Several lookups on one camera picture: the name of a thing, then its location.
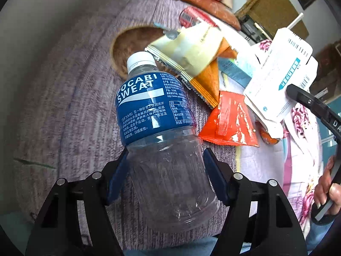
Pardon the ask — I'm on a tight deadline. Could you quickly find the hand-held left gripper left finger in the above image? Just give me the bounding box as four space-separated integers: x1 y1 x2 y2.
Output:
25 148 130 256

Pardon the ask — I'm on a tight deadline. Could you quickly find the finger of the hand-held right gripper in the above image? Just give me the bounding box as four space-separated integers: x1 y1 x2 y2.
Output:
286 84 333 122

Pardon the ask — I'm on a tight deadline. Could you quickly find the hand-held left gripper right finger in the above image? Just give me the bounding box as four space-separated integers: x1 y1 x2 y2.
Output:
202 147 308 256

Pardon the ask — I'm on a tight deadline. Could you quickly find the clear bottle with blue label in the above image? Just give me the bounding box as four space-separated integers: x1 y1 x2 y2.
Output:
115 51 221 234

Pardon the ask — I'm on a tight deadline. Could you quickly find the person's right hand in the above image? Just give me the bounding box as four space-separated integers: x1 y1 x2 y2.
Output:
313 156 341 216

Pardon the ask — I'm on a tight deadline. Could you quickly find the brown wooden cabinet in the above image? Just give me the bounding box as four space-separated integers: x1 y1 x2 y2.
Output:
310 41 341 102

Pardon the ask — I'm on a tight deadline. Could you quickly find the pink floral blanket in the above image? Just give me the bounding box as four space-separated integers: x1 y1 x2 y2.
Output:
234 39 329 236

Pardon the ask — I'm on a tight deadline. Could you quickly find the small orange wrapper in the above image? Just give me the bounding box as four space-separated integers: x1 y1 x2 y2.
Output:
260 128 280 145

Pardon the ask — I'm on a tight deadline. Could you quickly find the red-orange foil packet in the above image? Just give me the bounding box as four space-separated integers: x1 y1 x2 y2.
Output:
198 91 260 148

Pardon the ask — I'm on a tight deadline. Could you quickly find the blue and white box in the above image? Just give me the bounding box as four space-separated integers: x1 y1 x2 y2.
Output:
218 56 256 88

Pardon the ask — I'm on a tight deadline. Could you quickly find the black device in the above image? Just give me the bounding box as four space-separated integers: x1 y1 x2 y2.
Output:
238 15 275 46

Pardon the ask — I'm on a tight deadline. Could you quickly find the purple cloth-covered stool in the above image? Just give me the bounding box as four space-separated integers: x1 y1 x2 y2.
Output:
12 0 267 246

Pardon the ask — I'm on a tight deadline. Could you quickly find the orange snack packet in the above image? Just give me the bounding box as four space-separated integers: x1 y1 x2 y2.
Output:
186 37 238 110

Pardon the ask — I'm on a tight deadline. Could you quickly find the cream snack packet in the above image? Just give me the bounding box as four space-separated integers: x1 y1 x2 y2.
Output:
144 23 224 83

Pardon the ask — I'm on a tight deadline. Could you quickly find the orange sofa cushion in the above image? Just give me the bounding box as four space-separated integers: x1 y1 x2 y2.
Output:
179 0 241 31

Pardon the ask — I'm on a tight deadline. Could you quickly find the red snack packet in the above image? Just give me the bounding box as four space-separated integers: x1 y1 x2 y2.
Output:
179 6 221 30

